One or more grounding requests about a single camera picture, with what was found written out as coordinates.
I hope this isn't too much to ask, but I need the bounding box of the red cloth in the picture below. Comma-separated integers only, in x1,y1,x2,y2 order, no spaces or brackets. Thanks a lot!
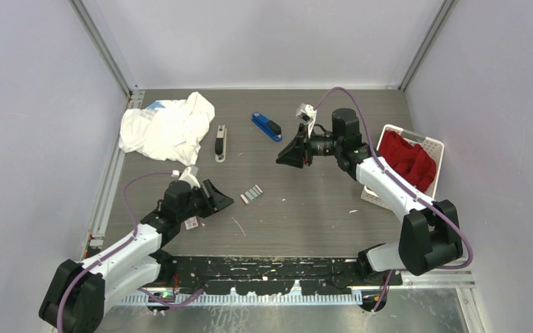
378,131,437,192

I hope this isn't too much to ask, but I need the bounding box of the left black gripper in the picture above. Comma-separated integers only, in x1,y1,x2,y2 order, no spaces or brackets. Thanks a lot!
178,180,232,222

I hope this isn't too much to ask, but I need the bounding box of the white plastic basket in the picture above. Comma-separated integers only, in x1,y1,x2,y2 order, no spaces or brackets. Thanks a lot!
376,124,444,198

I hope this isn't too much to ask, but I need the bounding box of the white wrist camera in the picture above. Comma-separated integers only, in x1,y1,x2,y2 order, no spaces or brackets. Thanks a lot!
171,165,201,188
296,103,317,138

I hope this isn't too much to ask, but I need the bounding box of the staple box lid sleeve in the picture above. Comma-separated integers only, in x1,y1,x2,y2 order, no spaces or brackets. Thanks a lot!
184,216,199,230

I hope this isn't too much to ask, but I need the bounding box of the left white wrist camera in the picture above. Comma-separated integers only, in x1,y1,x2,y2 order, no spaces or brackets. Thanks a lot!
171,165,201,188

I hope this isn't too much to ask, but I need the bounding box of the blue black stapler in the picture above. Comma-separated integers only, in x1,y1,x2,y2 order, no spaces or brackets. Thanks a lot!
251,112,282,142

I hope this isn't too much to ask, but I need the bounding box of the white crumpled t-shirt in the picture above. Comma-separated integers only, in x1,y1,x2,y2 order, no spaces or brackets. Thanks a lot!
119,92,215,167

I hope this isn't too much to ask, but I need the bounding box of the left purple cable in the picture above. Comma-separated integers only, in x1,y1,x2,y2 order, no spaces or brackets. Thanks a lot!
56,171,178,333

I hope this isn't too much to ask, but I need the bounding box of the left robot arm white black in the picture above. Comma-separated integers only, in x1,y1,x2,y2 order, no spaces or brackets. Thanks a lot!
38,180,234,332

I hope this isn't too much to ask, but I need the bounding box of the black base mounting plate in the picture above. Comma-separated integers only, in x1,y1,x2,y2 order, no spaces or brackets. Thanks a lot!
147,256,387,296

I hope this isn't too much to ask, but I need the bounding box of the white perforated cable rail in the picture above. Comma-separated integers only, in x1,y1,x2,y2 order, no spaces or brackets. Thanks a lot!
115,291,363,307

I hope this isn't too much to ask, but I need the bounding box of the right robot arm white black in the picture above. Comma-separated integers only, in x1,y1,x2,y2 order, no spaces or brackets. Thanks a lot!
276,104,464,285

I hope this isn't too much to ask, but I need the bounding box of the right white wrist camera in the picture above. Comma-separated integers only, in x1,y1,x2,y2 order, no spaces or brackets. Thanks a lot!
296,103,317,138

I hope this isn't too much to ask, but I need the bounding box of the box of staples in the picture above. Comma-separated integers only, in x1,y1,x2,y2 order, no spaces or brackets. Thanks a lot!
240,185,264,205

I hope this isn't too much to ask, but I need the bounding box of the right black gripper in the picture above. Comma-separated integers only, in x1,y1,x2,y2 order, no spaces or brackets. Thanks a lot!
276,123,343,169

